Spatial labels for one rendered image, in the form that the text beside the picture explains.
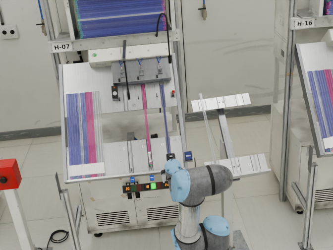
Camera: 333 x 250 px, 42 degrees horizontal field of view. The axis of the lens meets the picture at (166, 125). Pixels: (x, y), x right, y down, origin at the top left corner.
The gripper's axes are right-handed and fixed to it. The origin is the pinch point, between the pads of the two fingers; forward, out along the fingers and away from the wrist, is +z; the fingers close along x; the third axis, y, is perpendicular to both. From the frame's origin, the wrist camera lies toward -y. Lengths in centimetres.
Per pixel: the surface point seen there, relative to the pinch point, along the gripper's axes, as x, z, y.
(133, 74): -16, 4, -61
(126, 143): -23.6, 9.9, -21.1
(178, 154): 5.4, 9.9, -11.9
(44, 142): -118, 193, -74
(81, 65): -47, 10, -72
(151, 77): -6, 4, -57
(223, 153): 31.2, 13.5, -10.5
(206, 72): 50, 167, -120
